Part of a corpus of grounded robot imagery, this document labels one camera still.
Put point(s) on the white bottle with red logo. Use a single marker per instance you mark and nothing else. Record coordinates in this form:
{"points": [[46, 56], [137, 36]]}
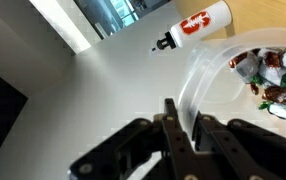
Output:
{"points": [[196, 25]]}

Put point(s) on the glass window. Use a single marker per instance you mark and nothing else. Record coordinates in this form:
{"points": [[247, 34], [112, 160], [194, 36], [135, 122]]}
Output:
{"points": [[116, 13]]}

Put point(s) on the brown candy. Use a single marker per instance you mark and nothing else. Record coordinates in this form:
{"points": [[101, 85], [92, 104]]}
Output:
{"points": [[276, 93]]}

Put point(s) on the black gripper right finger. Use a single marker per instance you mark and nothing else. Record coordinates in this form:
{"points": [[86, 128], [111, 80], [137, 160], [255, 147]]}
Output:
{"points": [[249, 150]]}

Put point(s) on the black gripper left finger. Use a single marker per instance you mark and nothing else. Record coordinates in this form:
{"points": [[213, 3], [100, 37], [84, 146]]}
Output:
{"points": [[169, 143]]}

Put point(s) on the small glass jar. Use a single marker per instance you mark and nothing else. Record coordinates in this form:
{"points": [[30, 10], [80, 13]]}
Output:
{"points": [[196, 83]]}

